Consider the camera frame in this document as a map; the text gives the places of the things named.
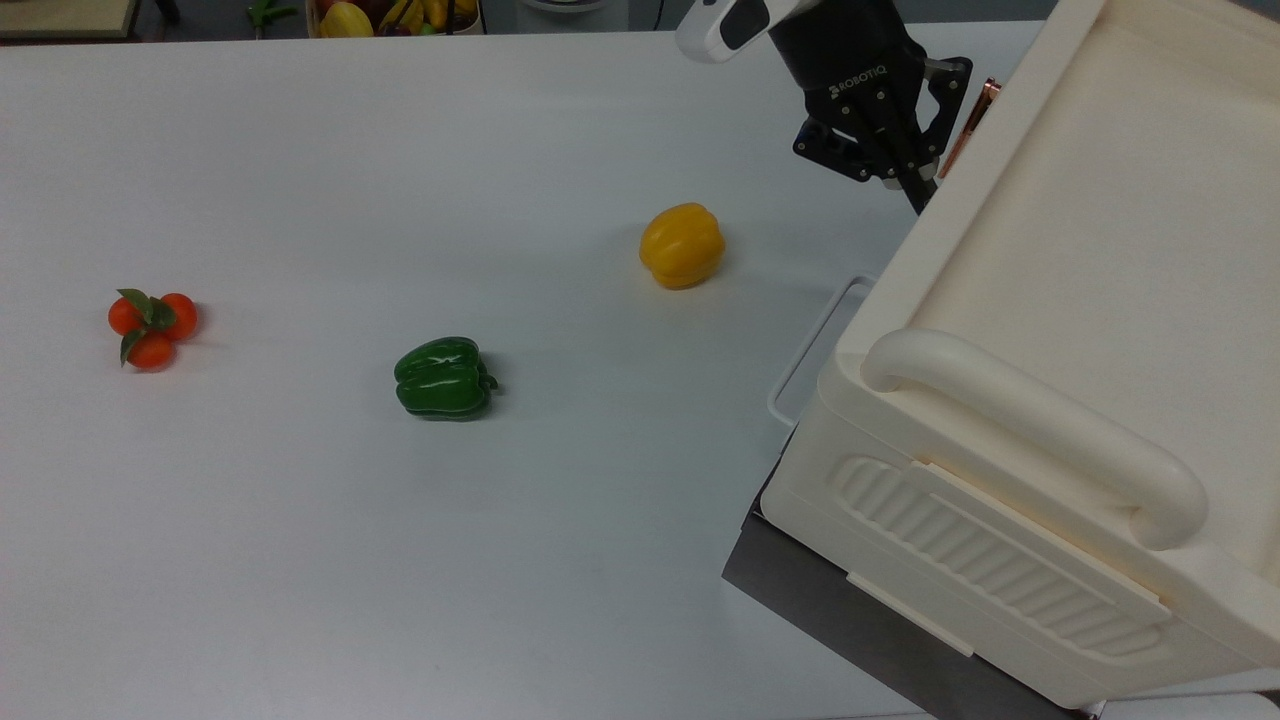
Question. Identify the fruit basket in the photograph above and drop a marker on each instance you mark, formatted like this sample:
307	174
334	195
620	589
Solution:
465	22

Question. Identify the white round appliance base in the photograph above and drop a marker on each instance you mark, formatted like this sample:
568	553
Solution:
570	10

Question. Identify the yellow red mango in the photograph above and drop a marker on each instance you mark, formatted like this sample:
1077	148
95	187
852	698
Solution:
345	20

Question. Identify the green toy object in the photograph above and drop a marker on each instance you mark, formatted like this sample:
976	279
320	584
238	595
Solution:
266	13

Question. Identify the dark grey cabinet base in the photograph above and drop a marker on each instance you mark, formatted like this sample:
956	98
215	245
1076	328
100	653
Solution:
850	610

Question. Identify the red tomato cluster with leaves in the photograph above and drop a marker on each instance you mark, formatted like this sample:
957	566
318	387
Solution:
152	328

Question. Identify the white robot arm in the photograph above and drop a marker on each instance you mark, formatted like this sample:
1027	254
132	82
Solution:
712	30

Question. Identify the yellow bell pepper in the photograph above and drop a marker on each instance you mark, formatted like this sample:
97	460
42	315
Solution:
682	245

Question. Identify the green bell pepper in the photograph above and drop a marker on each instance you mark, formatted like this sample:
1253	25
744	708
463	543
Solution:
440	378

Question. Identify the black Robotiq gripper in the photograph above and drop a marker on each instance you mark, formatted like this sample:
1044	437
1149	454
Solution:
850	60

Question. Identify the yellow banana bunch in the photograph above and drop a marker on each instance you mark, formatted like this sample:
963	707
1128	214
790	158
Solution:
412	12

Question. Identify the cream plastic cabinet body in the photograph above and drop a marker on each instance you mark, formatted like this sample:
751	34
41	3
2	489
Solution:
1100	200

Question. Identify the wooden board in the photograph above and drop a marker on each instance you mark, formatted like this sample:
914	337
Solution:
60	15

